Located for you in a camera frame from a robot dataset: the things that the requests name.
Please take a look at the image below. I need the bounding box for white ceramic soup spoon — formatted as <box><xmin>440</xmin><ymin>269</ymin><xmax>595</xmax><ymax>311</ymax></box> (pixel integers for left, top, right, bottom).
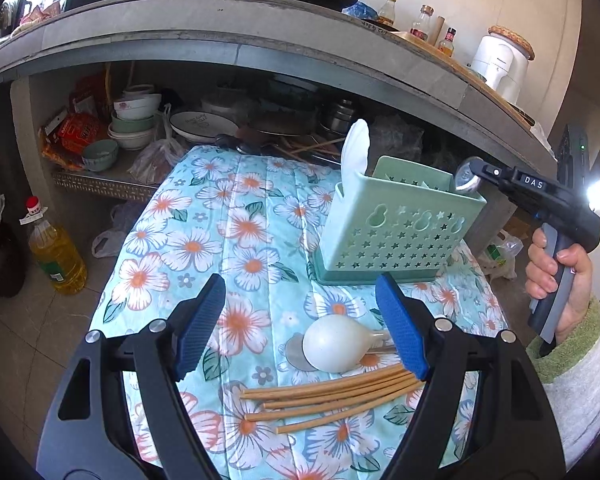
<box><xmin>340</xmin><ymin>118</ymin><xmax>370</xmax><ymax>196</ymax></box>

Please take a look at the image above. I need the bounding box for steel spoon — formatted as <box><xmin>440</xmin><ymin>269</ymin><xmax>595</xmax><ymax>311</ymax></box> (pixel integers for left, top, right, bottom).
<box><xmin>284</xmin><ymin>333</ymin><xmax>396</xmax><ymax>372</ymax></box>
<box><xmin>453</xmin><ymin>156</ymin><xmax>482</xmax><ymax>195</ymax></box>

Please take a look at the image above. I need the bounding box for green white sleeve forearm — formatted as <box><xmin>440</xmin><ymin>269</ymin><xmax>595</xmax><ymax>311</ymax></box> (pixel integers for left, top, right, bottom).
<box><xmin>527</xmin><ymin>298</ymin><xmax>600</xmax><ymax>468</ymax></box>

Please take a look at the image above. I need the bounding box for person right hand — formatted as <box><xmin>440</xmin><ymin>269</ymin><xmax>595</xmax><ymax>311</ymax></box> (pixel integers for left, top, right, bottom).
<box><xmin>523</xmin><ymin>227</ymin><xmax>595</xmax><ymax>346</ymax></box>

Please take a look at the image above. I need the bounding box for plastic bag of rice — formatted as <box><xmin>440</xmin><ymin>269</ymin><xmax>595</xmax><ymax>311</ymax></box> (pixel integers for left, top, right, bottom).
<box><xmin>478</xmin><ymin>230</ymin><xmax>524</xmax><ymax>281</ymax></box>

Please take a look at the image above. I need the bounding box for wooden cutting board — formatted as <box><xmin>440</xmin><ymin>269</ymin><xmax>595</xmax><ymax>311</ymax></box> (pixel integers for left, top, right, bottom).
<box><xmin>391</xmin><ymin>32</ymin><xmax>531</xmax><ymax>133</ymax></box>

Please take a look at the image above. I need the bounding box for green plastic utensil holder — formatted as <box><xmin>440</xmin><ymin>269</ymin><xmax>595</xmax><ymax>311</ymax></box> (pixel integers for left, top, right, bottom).
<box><xmin>312</xmin><ymin>156</ymin><xmax>486</xmax><ymax>286</ymax></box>

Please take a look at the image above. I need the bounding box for white electric kettle appliance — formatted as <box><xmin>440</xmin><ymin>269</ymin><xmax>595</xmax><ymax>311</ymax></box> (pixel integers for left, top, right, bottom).
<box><xmin>469</xmin><ymin>25</ymin><xmax>535</xmax><ymax>104</ymax></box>

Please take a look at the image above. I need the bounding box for orange label sauce bottle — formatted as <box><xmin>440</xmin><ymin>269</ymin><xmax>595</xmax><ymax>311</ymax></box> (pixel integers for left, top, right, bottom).
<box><xmin>437</xmin><ymin>27</ymin><xmax>456</xmax><ymax>58</ymax></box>

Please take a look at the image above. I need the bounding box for yellow cooking oil bottle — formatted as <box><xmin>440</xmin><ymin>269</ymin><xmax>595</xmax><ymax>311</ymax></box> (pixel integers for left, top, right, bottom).
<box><xmin>19</xmin><ymin>196</ymin><xmax>87</xmax><ymax>296</ymax></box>

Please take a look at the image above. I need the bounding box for floral quilted table cloth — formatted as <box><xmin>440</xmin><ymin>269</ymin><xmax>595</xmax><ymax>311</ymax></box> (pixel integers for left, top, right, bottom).
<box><xmin>92</xmin><ymin>146</ymin><xmax>506</xmax><ymax>479</ymax></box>

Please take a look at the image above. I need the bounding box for wooden rolling pin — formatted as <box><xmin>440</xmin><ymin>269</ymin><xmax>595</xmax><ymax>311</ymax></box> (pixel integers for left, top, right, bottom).
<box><xmin>427</xmin><ymin>15</ymin><xmax>445</xmax><ymax>46</ymax></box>

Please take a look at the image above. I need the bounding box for red label sauce bottle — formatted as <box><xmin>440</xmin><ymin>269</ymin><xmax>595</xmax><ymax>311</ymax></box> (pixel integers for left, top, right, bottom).
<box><xmin>410</xmin><ymin>4</ymin><xmax>434</xmax><ymax>42</ymax></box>

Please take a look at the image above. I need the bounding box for small green bowl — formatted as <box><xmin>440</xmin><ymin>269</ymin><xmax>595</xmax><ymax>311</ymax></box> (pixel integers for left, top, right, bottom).
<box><xmin>82</xmin><ymin>139</ymin><xmax>119</xmax><ymax>172</ymax></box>

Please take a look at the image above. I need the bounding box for red snack package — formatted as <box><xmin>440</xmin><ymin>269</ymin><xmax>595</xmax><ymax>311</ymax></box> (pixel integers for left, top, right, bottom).
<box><xmin>38</xmin><ymin>108</ymin><xmax>107</xmax><ymax>171</ymax></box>

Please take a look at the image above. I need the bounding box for stack of ceramic bowls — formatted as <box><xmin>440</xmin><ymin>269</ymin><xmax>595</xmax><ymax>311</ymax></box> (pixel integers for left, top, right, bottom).
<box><xmin>108</xmin><ymin>84</ymin><xmax>162</xmax><ymax>151</ymax></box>

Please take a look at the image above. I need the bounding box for white ceramic plate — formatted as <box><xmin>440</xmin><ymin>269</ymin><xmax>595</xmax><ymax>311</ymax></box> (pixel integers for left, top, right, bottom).
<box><xmin>170</xmin><ymin>110</ymin><xmax>238</xmax><ymax>143</ymax></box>

